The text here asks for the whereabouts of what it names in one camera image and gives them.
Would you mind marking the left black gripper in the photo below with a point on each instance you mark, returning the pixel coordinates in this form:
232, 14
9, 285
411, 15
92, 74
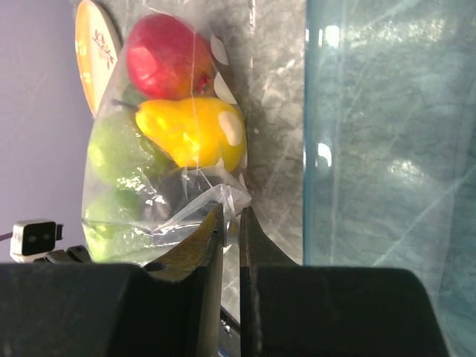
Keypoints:
74, 254

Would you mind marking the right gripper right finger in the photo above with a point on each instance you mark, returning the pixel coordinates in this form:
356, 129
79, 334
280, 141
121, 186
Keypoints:
255, 248

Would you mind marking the red apple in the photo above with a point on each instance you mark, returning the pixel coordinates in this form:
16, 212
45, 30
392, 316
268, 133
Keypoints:
166, 59

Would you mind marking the yellow floral plate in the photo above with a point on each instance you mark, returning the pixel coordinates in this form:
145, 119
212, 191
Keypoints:
97, 46

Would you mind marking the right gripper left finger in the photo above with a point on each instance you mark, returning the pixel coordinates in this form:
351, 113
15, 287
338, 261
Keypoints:
187, 296

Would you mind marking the green pear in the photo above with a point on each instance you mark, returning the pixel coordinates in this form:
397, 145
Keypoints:
121, 155

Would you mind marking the teal plastic fruit tray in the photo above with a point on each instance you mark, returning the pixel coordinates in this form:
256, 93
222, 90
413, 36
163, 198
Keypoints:
389, 146

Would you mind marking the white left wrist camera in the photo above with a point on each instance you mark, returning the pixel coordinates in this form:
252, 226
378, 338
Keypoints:
33, 239

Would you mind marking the green apple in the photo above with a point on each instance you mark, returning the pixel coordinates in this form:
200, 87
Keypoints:
112, 224

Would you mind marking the clear polka dot zip bag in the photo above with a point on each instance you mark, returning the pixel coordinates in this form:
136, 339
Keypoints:
120, 93

